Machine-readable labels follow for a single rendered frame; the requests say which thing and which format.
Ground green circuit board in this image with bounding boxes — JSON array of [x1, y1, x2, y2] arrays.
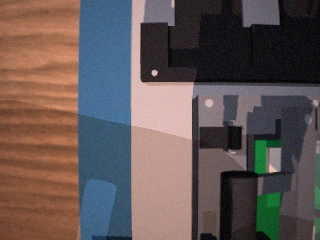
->
[[254, 140, 281, 240]]

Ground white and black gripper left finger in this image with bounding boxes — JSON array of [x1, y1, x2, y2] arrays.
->
[[200, 233, 218, 240]]

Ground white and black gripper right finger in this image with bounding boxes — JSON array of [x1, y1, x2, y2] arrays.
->
[[256, 231, 271, 240]]

